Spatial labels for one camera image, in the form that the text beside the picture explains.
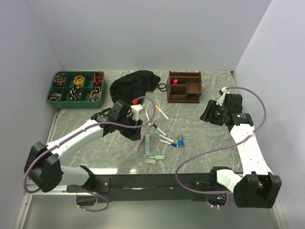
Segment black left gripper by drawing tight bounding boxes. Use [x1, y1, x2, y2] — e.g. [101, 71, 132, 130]
[117, 113, 143, 141]

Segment purple pastel highlighter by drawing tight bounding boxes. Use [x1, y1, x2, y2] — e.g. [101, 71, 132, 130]
[134, 133, 145, 152]

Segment green pastel highlighter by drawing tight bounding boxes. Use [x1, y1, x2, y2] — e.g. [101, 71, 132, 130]
[144, 134, 151, 156]

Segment brown wooden desk organizer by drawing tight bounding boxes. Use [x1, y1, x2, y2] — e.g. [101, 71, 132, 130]
[167, 71, 202, 103]

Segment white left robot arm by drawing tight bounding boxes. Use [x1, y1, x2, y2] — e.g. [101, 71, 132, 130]
[24, 101, 145, 193]

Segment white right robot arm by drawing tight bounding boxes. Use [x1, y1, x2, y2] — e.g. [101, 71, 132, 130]
[200, 93, 282, 208]

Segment peach cap white marker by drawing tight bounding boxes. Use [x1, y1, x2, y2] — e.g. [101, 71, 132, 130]
[145, 109, 152, 128]

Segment pink brown rolled tie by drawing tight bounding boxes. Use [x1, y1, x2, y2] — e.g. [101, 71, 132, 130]
[90, 86, 101, 102]

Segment black cap white marker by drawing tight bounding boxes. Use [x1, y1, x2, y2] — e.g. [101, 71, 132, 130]
[152, 123, 167, 137]

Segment yellow cap white marker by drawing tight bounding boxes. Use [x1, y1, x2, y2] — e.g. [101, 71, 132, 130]
[155, 105, 170, 121]

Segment light blue cap marker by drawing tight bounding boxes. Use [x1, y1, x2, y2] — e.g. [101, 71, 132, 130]
[154, 132, 175, 143]

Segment orange navy striped rolled tie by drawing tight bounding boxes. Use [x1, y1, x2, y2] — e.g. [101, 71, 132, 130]
[93, 73, 104, 87]

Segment black floral rolled tie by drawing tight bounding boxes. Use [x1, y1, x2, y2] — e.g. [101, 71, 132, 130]
[69, 87, 81, 102]

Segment yellow rolled tie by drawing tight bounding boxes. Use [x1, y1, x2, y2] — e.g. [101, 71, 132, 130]
[73, 75, 85, 88]

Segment beige eraser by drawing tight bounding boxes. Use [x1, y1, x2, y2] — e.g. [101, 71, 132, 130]
[144, 159, 156, 164]

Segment green compartment tray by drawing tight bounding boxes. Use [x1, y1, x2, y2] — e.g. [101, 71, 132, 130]
[46, 71, 106, 109]

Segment blue correction tape roll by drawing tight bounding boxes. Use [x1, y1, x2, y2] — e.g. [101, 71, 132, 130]
[178, 140, 184, 147]

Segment green correction tape dispenser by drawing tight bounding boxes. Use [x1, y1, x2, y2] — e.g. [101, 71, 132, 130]
[148, 155, 166, 160]

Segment dark blue cap marker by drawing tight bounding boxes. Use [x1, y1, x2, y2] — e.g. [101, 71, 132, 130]
[158, 139, 178, 147]

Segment grey rolled tie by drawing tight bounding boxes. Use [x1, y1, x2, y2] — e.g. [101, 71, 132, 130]
[48, 93, 61, 102]

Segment brown patterned rolled tie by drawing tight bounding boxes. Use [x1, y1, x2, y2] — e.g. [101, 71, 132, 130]
[54, 73, 66, 87]

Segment black base crossbar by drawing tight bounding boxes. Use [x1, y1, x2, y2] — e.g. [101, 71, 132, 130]
[82, 173, 227, 202]

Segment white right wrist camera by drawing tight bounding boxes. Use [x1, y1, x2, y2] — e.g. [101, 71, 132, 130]
[216, 87, 229, 106]

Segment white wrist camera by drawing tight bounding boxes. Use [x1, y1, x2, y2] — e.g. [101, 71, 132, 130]
[131, 99, 145, 120]
[216, 87, 229, 106]

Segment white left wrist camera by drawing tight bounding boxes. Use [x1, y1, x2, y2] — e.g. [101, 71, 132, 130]
[131, 99, 145, 120]

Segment black drawstring shorts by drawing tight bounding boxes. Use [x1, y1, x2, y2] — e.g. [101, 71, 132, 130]
[110, 70, 167, 105]

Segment aluminium frame rail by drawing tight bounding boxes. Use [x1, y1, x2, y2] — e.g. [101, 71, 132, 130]
[35, 109, 60, 176]

